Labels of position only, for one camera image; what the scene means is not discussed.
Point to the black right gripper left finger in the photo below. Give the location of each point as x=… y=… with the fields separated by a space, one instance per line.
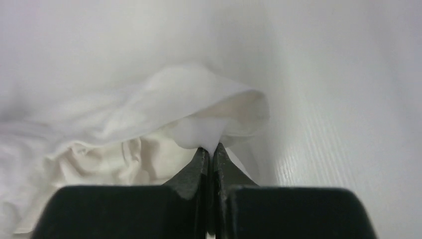
x=173 y=210

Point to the white t-shirt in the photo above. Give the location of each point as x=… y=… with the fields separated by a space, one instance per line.
x=136 y=134

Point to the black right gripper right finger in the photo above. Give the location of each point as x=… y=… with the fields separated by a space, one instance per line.
x=243 y=209

